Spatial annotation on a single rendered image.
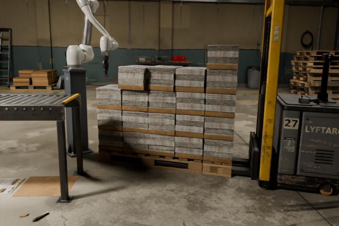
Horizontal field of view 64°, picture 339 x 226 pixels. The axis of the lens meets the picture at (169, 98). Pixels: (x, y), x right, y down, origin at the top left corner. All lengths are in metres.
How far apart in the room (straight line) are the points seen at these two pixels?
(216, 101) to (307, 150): 0.89
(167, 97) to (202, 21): 7.10
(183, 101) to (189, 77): 0.24
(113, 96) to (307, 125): 1.87
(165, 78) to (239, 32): 7.43
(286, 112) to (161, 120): 1.18
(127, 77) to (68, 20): 7.22
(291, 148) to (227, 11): 7.71
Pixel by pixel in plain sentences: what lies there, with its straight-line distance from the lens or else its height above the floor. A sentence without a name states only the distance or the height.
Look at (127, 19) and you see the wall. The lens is 9.53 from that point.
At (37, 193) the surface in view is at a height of 0.00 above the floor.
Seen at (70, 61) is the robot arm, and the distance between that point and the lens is 3.26.
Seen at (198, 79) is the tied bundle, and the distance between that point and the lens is 2.64.
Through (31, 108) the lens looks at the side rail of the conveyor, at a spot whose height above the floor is 0.78.
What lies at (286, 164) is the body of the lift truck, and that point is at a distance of 2.68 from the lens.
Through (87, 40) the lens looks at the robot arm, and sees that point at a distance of 3.42.
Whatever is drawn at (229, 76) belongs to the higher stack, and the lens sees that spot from 2.61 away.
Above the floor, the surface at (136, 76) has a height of 0.97.
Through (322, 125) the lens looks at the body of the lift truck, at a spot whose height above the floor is 0.63.
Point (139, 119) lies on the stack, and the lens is 2.86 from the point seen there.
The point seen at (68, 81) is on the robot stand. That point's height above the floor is 0.86.
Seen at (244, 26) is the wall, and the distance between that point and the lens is 10.02.
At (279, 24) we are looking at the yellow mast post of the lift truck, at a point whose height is 1.45.
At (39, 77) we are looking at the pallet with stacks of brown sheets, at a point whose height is 0.37.
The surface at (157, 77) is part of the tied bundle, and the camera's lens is 2.73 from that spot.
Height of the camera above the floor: 1.23
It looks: 10 degrees down
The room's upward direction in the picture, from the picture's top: 1 degrees clockwise
